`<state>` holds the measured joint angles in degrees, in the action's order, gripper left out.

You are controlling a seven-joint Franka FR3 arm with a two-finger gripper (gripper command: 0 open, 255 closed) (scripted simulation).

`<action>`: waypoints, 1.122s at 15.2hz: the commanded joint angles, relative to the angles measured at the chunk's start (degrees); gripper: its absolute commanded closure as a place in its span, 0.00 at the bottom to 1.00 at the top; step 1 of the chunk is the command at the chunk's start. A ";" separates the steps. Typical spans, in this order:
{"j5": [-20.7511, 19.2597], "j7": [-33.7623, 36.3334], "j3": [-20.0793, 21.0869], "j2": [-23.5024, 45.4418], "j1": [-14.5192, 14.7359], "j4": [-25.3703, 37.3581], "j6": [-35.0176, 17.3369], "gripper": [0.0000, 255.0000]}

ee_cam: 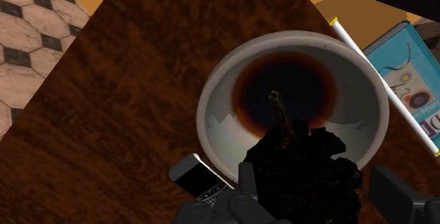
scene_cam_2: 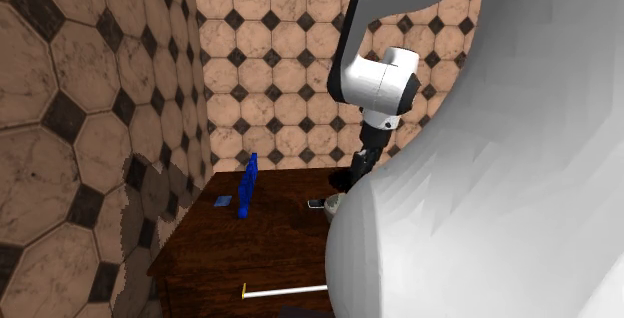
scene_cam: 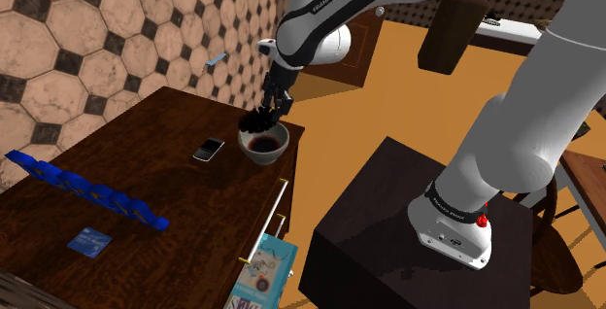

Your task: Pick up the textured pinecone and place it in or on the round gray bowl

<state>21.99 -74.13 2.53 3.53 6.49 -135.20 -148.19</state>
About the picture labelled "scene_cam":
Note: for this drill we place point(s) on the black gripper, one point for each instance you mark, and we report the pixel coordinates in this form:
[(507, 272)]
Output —
[(279, 83)]

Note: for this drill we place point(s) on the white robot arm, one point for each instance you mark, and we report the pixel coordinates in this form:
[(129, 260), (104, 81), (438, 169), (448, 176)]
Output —
[(530, 109)]

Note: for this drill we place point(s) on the grey bowl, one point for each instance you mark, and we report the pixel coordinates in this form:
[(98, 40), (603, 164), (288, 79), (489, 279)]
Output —
[(265, 156)]

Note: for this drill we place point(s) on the brown wooden door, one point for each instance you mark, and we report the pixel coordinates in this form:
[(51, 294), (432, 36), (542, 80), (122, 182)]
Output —
[(364, 52)]

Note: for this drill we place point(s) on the black and silver phone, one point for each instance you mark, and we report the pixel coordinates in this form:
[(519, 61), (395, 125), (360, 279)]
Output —
[(208, 149)]

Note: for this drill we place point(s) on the dark robot stand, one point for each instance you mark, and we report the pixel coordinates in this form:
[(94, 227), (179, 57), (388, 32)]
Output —
[(378, 213)]

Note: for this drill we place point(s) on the dark brown wooden block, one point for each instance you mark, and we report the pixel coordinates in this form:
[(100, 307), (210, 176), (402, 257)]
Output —
[(450, 33)]

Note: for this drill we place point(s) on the teal book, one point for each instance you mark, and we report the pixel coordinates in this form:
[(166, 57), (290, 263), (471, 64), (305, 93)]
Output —
[(265, 270)]

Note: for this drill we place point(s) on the blue scalloped rack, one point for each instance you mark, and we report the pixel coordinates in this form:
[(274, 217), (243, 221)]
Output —
[(94, 192)]

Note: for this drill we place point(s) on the white table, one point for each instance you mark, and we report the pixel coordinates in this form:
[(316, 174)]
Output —
[(513, 29)]

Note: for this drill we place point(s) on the blue card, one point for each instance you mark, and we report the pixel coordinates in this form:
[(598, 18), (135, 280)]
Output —
[(89, 242)]

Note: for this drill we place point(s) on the dark round chair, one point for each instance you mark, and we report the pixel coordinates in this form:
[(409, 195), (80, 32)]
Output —
[(554, 251)]

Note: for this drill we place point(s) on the small blue wall fixture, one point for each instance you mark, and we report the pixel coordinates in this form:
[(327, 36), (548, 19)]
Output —
[(215, 60)]

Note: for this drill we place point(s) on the brown desk with grey frame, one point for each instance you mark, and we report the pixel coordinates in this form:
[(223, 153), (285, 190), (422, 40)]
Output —
[(587, 175)]

